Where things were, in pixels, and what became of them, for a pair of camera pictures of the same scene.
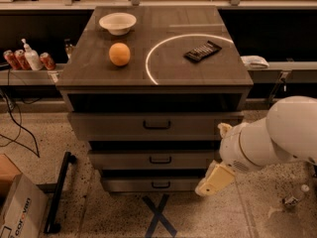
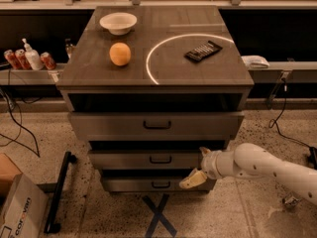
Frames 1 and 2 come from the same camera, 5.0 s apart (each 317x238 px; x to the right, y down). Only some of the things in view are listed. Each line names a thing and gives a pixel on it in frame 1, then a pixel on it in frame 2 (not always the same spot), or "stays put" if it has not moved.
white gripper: (233, 151) -> (210, 165)
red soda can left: (12, 61) stays put
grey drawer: (150, 126) stays put
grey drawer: (152, 160) stays put
